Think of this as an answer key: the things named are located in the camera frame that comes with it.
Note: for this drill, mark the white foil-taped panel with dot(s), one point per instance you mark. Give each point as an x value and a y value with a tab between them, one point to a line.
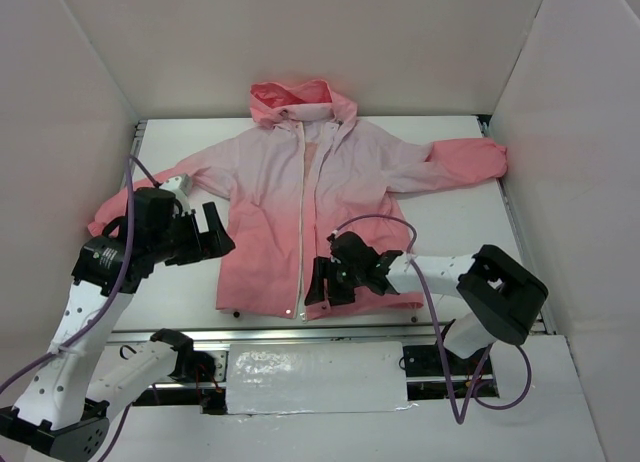
334	377

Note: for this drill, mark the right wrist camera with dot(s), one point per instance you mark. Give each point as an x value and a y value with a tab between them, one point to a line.
334	234

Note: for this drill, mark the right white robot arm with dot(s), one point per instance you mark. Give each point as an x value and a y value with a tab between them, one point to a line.
504	298

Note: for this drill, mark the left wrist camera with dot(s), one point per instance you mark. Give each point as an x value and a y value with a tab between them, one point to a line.
180	186

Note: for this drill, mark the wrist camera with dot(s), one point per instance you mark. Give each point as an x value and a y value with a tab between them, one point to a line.
334	234
180	186

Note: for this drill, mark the pink gradient hooded jacket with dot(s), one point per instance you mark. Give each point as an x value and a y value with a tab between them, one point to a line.
309	164

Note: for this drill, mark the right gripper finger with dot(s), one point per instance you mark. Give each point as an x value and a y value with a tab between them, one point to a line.
342	291
317	292

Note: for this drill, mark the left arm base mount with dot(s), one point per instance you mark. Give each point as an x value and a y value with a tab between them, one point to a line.
192	366

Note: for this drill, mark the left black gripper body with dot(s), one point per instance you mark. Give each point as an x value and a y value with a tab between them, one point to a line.
195	236

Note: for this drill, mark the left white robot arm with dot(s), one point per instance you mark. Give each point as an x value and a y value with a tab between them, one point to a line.
65	413

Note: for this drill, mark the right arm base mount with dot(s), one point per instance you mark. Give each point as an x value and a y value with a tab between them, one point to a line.
425	379

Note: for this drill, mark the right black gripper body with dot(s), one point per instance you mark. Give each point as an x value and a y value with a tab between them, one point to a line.
331	282

